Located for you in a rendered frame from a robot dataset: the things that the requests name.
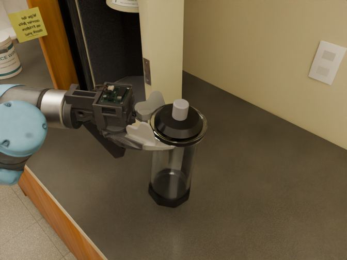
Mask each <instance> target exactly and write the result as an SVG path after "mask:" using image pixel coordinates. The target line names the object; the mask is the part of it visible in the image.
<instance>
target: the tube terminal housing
mask: <svg viewBox="0 0 347 260"><path fill-rule="evenodd" d="M75 1H76V6H77V11H78V16H79V19H80V24H81V28H82V23H81V18H80V13H79V10H78V5H77V0H75ZM137 2H138V6H139V19H140V33H141V46H142V53H143V58H146V59H148V60H149V61H150V76H151V86H150V85H148V84H146V83H145V93H146V100H147V99H148V98H149V96H150V94H151V92H153V91H159V92H161V93H162V96H163V98H164V101H165V104H171V103H174V101H175V100H177V99H181V98H182V60H183V16H184V0H137ZM82 33H83V37H84V32H83V28H82ZM84 42H85V37H84ZM85 47H86V52H87V46H86V42H85ZM87 56H88V52H87ZM88 61H89V56H88ZM89 66H90V61H89ZM90 70H91V66H90ZM91 75H92V70H91ZM92 80H93V75H92ZM93 85H94V80H93ZM94 87H95V85H94Z"/></svg>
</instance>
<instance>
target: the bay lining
mask: <svg viewBox="0 0 347 260"><path fill-rule="evenodd" d="M77 5H78V10H79V13H80V18H81V23H82V28H83V32H84V37H85V42H86V46H87V52H88V56H89V61H90V66H91V70H92V75H93V80H94V85H103V84H104V83H105V82H111V83H115V82H117V81H119V80H121V79H123V78H125V77H127V76H144V66H143V53H142V46H141V33H140V19H139V13H132V12H123V11H118V10H115V9H113V8H111V7H109V6H108V5H107V3H106V0H77Z"/></svg>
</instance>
